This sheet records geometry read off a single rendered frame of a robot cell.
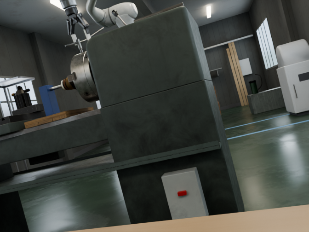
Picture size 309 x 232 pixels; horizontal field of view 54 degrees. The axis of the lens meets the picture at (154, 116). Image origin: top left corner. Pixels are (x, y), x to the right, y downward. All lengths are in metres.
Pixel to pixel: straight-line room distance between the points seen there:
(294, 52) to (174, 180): 4.66
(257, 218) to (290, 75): 5.57
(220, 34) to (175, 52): 10.76
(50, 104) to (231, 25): 10.77
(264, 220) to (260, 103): 7.55
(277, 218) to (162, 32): 1.45
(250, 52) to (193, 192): 10.92
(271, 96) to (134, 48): 6.37
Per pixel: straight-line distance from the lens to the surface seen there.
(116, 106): 1.68
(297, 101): 5.80
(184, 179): 1.56
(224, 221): 0.23
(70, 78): 1.89
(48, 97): 2.09
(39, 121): 1.98
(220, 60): 12.19
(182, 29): 1.60
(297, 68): 5.81
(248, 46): 12.32
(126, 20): 2.39
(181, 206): 1.61
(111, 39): 1.70
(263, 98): 7.77
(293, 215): 0.22
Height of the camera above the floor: 0.80
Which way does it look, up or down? 2 degrees down
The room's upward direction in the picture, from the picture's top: 15 degrees counter-clockwise
